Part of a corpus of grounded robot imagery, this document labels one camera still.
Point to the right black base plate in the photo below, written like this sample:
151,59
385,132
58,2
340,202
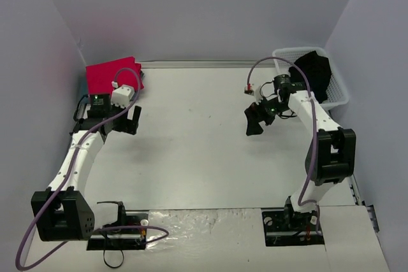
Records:
301,232

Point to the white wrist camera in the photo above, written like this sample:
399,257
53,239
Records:
121,95
256,93

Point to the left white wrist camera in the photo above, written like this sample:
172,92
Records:
121,95

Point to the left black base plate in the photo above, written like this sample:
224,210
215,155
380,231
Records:
124,239

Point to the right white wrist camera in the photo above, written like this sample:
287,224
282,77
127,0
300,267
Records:
256,93

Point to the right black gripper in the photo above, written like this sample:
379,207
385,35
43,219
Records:
261,112

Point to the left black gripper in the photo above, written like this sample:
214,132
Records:
128,121

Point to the grey folded t shirt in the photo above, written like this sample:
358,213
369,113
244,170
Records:
83,89

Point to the black t shirt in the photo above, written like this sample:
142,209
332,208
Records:
318,72

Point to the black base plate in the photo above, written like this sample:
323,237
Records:
301,232
124,239

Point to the aluminium table frame rail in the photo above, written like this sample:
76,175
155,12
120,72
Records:
195,64

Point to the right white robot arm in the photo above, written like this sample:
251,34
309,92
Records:
331,154

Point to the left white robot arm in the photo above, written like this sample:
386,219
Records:
61,211

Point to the white perforated plastic basket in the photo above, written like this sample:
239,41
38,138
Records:
337,92

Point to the red t shirt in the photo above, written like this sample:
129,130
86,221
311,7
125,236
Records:
100,76

